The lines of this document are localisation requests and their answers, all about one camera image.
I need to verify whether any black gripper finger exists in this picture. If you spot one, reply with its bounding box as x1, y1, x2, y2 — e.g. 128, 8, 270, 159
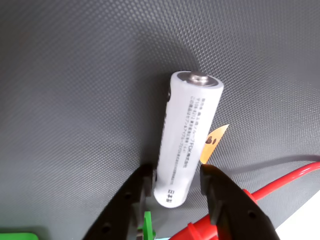
199, 163, 280, 240
81, 163, 155, 240

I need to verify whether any red lead cable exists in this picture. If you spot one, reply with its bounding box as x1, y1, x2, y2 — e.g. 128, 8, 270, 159
243, 161, 320, 201

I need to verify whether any white AA battery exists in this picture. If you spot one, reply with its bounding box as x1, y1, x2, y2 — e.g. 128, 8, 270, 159
152, 70, 225, 208

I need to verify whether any green battery holder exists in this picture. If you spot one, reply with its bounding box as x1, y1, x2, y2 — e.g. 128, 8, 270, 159
141, 211, 157, 240

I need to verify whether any green bulb holder block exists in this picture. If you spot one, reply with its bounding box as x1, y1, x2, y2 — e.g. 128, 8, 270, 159
0, 232, 40, 240

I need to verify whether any orange semicircle paper sticker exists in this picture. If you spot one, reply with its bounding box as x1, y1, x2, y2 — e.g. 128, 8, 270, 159
199, 124, 230, 165

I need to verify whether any dark grey work mat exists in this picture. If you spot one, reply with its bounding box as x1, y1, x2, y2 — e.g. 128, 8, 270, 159
0, 0, 320, 240

